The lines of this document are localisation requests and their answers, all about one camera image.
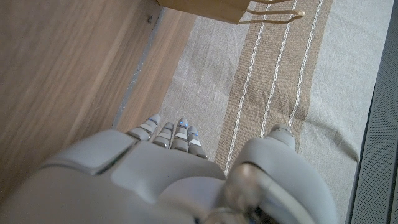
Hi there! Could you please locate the beige striped curtain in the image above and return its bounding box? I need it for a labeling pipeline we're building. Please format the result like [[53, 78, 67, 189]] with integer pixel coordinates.
[[158, 0, 396, 224]]

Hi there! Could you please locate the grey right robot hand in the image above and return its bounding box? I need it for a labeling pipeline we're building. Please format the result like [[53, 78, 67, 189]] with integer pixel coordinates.
[[0, 114, 340, 224]]

